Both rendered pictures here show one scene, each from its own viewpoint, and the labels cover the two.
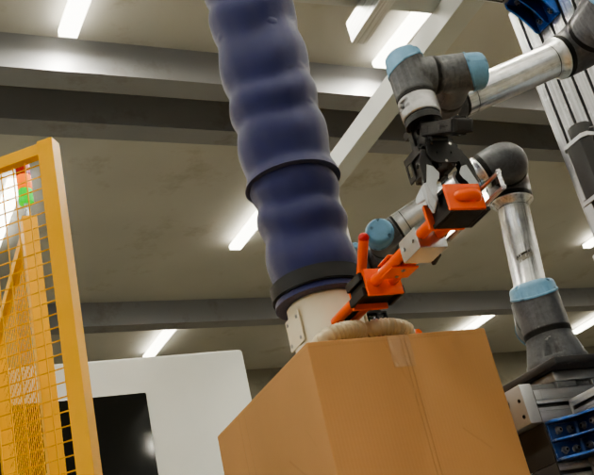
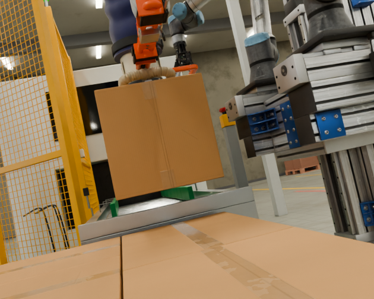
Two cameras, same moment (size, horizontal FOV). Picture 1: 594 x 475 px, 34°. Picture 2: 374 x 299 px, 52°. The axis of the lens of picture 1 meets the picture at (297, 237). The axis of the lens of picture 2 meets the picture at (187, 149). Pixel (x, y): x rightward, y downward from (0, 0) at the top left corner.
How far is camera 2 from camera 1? 83 cm
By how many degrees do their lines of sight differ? 26
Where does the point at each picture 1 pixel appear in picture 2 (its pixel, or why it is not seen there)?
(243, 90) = not seen: outside the picture
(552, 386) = (256, 95)
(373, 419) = (130, 129)
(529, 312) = (250, 53)
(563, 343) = (265, 70)
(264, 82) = not seen: outside the picture
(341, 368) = (113, 103)
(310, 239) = (124, 23)
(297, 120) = not seen: outside the picture
